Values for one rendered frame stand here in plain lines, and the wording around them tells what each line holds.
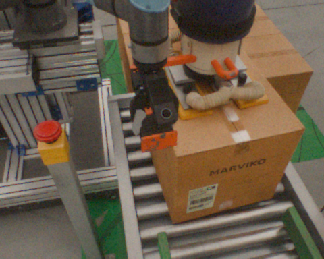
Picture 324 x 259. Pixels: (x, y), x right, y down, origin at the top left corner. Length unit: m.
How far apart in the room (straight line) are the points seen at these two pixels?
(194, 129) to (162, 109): 0.33
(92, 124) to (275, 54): 1.17
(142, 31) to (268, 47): 1.58
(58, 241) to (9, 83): 0.94
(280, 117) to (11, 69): 0.92
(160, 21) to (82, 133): 1.47
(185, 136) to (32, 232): 1.23
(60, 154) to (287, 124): 0.66
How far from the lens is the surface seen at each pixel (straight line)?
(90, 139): 1.96
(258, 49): 2.09
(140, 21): 0.59
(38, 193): 1.80
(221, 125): 0.98
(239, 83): 1.10
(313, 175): 2.22
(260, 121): 1.03
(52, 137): 0.87
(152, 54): 0.62
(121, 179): 1.29
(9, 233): 2.00
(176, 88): 1.06
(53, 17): 1.26
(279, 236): 1.29
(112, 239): 1.83
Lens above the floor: 1.66
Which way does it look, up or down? 48 degrees down
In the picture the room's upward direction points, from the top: straight up
